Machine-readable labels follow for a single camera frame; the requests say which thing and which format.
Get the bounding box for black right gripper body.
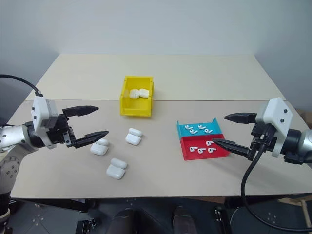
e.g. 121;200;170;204
249;121;278;157

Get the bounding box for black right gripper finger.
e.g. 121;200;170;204
212;137;254;161
224;112;258;125

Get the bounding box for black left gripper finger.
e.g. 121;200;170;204
62;105;99;118
73;131;110;149

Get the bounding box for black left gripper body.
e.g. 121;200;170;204
45;114;76;148

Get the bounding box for open white charging case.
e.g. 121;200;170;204
124;127;143;145
90;138;110;156
106;157;128;180

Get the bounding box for yellow plastic bin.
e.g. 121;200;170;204
119;76;156;118

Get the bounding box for red plastic tray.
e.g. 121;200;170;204
179;133;231;162

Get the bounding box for blue plastic tray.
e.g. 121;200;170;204
176;117;224;139

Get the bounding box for dark rounded shape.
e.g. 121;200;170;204
173;206;196;234
114;209;135;234

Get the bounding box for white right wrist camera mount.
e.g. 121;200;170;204
255;97;293;158

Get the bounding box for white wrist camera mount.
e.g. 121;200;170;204
255;97;293;158
31;97;59;150

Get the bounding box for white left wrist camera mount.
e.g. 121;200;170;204
31;97;59;150

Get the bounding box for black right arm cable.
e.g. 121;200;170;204
240;126;312;233

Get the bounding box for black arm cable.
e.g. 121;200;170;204
240;126;312;233
0;74;44;98

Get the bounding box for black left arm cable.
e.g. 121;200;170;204
0;74;44;98

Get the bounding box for light wooden frame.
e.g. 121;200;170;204
280;192;312;221

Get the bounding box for black round base plate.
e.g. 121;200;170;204
229;201;312;234

